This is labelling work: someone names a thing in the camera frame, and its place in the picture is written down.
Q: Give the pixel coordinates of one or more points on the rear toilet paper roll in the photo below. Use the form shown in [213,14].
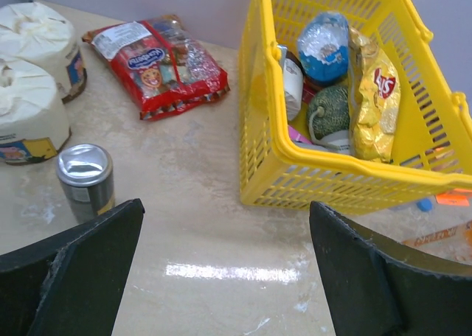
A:
[33,32]

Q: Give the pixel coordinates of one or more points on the yellow plastic basket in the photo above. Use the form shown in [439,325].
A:
[432,150]

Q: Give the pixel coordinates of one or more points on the orange label tea bottle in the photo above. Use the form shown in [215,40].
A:
[451,242]

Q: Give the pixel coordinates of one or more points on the toilet paper roll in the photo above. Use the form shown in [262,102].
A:
[34,122]
[33,32]

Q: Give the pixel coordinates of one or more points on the front toilet paper roll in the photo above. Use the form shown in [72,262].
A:
[34,122]

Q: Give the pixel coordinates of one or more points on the orange snack box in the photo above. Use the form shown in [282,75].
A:
[455,197]

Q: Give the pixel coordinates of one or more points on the yellow Lays chips bag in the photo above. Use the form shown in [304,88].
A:
[374,95]

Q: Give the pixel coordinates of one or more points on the white paper roll in basket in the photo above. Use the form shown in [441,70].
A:
[293,79]

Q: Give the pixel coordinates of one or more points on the black drink can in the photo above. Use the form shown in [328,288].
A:
[86,175]

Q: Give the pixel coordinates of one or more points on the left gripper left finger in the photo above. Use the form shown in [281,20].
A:
[71,283]

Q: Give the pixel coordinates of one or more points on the purple pack in basket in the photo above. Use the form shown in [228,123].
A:
[298,139]

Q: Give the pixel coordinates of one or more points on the green melon in basket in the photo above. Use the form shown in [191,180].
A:
[328,112]

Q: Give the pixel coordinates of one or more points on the red snack bag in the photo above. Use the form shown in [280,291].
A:
[162,67]

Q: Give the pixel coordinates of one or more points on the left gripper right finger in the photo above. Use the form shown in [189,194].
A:
[377,286]

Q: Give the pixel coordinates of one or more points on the blue plastic bag in basket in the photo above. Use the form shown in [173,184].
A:
[323,47]

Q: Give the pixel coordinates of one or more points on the blue bottle cap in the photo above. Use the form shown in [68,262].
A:
[425,205]

